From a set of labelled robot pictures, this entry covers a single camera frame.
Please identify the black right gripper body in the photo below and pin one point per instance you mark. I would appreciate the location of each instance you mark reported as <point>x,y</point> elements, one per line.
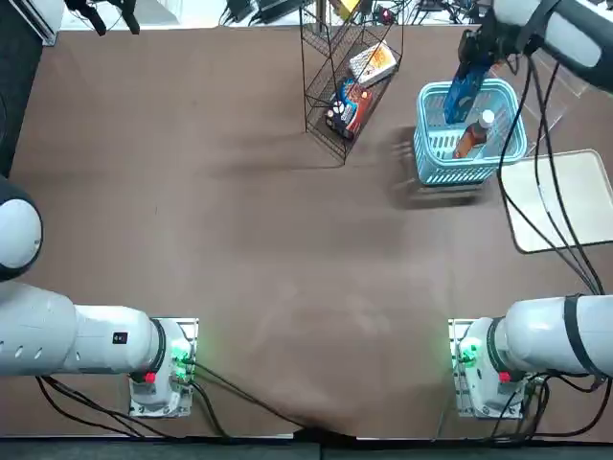
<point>481,48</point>

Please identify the blue Oreo cookie box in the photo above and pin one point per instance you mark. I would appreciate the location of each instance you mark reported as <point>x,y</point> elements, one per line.
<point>462,100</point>

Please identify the amber tea bottle white cap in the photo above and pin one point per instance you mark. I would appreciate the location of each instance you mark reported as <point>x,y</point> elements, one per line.
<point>471,139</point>

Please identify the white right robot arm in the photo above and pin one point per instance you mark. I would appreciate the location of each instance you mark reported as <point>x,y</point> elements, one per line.
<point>551,335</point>

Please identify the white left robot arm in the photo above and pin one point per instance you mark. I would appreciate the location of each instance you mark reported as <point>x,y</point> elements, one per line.
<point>96,340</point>

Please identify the clear acrylic shelf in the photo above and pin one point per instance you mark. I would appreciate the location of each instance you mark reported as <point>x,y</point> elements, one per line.
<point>558,103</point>

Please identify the light blue plastic basket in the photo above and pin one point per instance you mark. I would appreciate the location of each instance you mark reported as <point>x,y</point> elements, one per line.
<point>450,172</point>

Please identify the white aluminium profile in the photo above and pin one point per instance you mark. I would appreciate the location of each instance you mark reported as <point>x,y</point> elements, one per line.
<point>48,24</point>

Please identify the white cracker box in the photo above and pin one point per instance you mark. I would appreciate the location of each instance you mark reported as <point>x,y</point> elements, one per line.
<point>373,64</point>

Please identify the yellow wafer box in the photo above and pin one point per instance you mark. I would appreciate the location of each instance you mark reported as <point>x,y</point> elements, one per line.
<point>346,7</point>

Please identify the dark chocolate cookie box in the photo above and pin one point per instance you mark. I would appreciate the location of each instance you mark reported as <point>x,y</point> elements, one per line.
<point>352,112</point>

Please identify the cream plastic tray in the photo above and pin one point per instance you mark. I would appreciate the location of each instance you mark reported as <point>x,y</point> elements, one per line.
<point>589,191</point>

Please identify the aluminium profile post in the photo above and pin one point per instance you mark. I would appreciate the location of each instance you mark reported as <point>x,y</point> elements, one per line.
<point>323,12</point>

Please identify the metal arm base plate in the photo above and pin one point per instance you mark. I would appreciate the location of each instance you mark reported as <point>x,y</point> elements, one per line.
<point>455,335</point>
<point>189,326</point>

